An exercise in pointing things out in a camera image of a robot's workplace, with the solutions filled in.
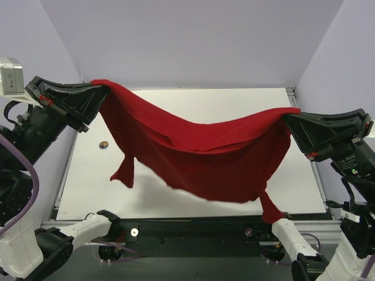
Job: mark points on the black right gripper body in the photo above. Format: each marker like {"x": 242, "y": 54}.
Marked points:
{"x": 338, "y": 137}

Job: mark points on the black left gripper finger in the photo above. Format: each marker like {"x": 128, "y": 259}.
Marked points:
{"x": 81, "y": 106}
{"x": 45, "y": 85}

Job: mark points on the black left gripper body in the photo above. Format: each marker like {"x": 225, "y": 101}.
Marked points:
{"x": 54, "y": 105}

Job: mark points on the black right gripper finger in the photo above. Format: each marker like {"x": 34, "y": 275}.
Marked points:
{"x": 315, "y": 136}
{"x": 357, "y": 115}

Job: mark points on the round colourful brooch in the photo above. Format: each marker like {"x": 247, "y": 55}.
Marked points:
{"x": 103, "y": 145}

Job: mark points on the red t-shirt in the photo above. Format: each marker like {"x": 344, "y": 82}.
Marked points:
{"x": 230, "y": 161}

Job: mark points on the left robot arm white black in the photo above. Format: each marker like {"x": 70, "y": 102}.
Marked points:
{"x": 28, "y": 253}

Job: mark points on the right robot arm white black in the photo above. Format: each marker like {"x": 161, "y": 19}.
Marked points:
{"x": 354, "y": 255}

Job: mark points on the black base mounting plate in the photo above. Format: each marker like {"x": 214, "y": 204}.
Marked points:
{"x": 204, "y": 237}

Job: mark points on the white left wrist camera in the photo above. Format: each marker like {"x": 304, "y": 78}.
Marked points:
{"x": 13, "y": 86}

